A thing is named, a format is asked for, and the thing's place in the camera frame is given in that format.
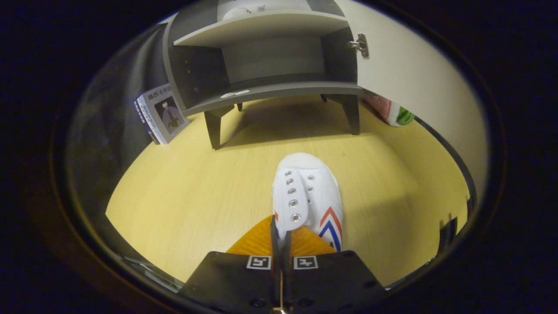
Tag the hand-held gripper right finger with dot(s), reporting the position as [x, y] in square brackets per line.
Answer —
[286, 270]

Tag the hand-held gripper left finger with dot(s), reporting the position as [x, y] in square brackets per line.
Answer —
[274, 270]

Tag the white shoe with striped side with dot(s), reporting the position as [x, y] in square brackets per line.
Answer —
[305, 187]

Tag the white shoe cabinet door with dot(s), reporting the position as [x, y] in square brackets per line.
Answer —
[414, 74]

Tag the metal door hinge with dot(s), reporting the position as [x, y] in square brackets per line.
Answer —
[360, 44]

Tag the white boxed book set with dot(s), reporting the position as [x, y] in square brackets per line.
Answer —
[163, 115]

